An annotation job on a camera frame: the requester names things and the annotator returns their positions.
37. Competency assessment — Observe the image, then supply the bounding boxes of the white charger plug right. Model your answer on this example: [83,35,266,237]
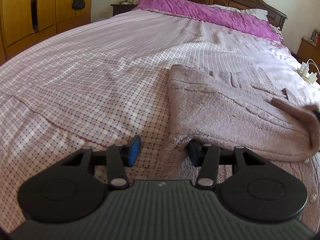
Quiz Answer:
[307,72,317,84]

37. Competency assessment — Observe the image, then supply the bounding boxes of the white pillow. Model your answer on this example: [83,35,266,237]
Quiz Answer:
[226,7,268,21]

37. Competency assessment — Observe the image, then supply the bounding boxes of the wooden dresser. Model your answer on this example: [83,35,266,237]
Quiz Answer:
[297,38,320,67]

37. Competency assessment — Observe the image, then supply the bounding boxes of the magenta crinkled pillow cover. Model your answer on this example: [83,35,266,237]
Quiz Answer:
[136,0,285,44]

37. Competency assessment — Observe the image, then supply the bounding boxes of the white charging cable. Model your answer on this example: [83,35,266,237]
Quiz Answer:
[305,58,320,81]

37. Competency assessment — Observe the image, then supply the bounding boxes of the books on dresser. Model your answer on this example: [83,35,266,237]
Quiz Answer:
[310,28,320,46]

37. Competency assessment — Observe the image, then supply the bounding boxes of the beige power strip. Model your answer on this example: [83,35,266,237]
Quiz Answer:
[296,69,316,85]

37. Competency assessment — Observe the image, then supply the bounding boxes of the white charger plug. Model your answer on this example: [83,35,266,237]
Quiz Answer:
[299,62,309,76]
[307,72,317,84]

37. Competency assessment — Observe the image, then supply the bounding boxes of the lilac knitted cardigan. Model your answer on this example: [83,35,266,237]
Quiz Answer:
[156,65,319,230]

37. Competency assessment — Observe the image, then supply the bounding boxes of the dark wooden nightstand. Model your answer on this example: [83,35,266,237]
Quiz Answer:
[111,4,137,16]

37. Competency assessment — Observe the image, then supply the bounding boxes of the yellow wooden wardrobe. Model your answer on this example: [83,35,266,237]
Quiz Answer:
[1,0,92,63]

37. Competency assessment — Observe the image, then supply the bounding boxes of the pink checked bed sheet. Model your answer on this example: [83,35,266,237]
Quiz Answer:
[1,10,319,232]

